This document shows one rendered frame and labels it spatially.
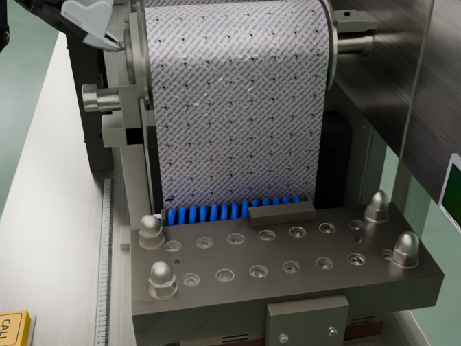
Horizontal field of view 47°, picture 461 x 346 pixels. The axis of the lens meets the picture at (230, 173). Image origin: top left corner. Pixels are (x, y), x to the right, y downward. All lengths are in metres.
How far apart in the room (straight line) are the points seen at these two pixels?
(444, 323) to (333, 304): 1.47
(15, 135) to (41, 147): 2.06
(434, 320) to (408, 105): 1.50
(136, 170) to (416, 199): 0.56
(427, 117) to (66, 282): 0.60
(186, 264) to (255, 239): 0.11
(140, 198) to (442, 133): 0.49
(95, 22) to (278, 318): 0.44
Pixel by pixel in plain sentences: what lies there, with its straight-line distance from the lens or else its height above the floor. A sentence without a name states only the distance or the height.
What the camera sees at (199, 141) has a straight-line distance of 0.74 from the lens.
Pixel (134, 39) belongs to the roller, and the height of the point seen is 1.29.
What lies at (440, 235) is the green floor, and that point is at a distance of 2.51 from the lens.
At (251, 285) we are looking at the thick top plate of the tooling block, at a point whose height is 1.03.
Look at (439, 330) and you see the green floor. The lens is 2.10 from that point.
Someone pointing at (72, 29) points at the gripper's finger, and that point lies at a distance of 0.72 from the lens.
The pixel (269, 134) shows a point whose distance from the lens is 0.75.
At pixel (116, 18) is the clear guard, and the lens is 1.75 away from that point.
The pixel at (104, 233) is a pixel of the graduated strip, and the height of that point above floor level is 0.90.
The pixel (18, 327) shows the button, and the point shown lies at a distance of 0.83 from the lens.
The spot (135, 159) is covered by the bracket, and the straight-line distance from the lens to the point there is 0.84.
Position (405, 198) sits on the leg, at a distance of 1.10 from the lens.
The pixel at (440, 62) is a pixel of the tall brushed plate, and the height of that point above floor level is 1.29.
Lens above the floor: 1.51
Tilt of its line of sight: 34 degrees down
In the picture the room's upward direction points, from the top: straight up
